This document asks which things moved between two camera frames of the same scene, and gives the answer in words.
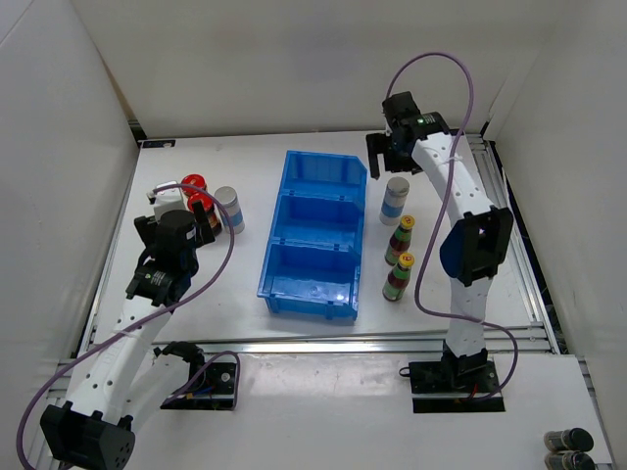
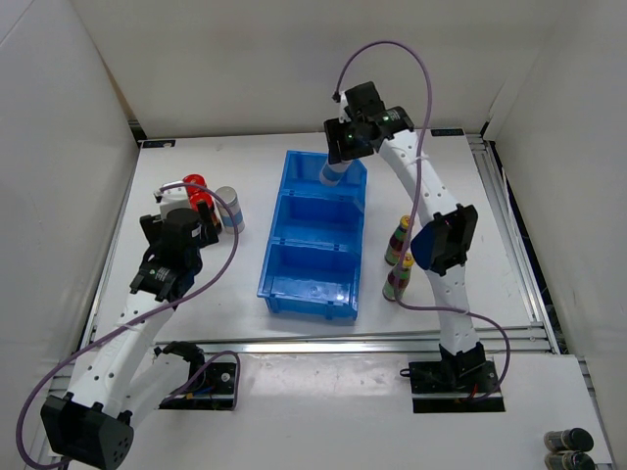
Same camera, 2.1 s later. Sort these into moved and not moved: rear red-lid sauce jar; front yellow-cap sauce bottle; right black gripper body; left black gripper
Moved: right black gripper body
Not moved: left black gripper; rear red-lid sauce jar; front yellow-cap sauce bottle
